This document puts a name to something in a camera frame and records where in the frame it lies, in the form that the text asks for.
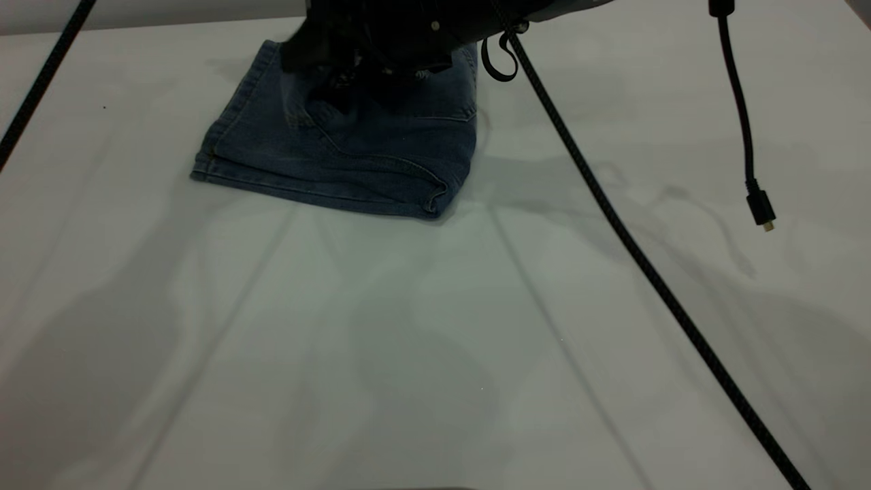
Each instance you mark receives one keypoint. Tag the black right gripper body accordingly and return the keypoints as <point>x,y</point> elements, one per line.
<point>395,34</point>

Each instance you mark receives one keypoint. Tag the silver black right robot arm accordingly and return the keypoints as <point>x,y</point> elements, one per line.
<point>571,7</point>

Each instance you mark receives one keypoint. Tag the blue faded denim pants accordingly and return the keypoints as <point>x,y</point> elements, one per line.
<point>354,163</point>

